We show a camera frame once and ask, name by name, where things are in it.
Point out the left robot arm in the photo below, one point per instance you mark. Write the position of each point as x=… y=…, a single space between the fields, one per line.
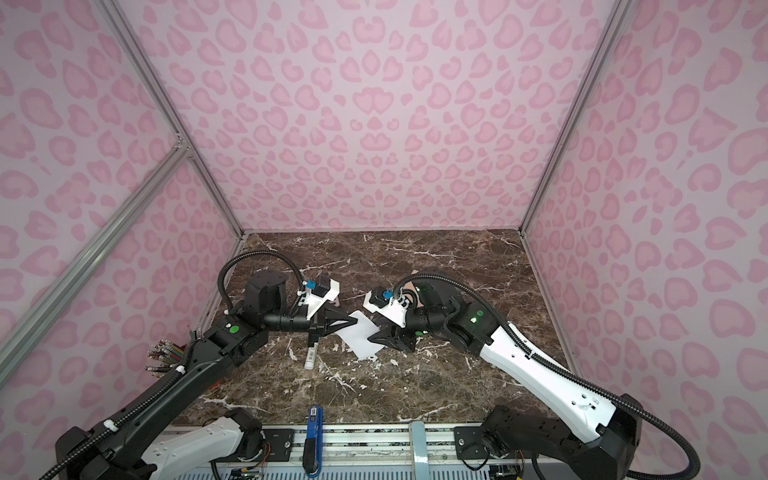
x=125 y=445

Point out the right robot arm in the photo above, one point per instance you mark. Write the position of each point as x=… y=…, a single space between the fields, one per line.
x=594 y=431

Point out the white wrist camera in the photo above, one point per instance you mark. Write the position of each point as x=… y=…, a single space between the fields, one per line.
x=380 y=300
x=316 y=294

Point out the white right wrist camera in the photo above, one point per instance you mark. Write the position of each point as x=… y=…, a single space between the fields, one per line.
x=380 y=300

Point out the white glue stick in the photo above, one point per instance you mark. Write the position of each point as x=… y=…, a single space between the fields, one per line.
x=310 y=358

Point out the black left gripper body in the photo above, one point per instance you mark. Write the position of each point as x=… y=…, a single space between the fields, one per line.
x=296 y=323

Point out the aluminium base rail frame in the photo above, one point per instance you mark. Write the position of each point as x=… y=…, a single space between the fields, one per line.
x=416 y=450

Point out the white letter paper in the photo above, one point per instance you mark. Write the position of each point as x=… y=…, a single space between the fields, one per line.
x=356 y=337

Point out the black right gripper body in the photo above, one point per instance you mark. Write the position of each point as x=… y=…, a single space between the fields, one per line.
x=421 y=321

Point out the blue black tool on rail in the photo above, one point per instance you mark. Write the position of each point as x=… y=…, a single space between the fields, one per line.
x=313 y=443

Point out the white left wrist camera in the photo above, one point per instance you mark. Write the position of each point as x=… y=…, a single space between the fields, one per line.
x=316 y=294

